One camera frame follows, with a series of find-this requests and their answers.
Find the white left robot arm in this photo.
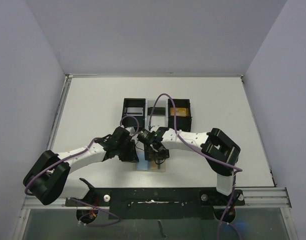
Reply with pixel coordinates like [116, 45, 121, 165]
[23, 126, 139, 206]

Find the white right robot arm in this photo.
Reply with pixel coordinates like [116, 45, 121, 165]
[137, 127, 242, 205]

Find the silver card in tray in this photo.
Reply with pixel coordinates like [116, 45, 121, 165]
[126, 107, 144, 116]

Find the black card in tray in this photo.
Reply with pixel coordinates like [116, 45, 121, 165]
[147, 107, 166, 116]

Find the white middle tray compartment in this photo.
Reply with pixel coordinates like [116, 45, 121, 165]
[144, 97, 168, 130]

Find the black right tray compartment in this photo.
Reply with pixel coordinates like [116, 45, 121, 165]
[167, 99, 192, 132]

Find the black tray compartment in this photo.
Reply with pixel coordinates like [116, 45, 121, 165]
[167, 99, 192, 132]
[122, 98, 148, 128]

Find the black left tray compartment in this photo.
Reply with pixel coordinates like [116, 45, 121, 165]
[122, 98, 148, 128]

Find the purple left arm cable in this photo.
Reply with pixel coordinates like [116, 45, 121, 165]
[24, 116, 140, 228]

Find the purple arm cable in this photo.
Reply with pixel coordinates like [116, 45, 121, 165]
[147, 93, 243, 240]
[24, 116, 140, 228]

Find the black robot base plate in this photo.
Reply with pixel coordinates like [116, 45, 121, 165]
[65, 186, 245, 221]

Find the aluminium table edge rail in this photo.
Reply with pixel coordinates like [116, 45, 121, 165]
[43, 74, 73, 151]

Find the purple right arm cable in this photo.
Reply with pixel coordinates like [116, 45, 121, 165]
[147, 93, 243, 240]

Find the front aluminium rail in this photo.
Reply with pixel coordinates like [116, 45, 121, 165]
[21, 187, 291, 210]

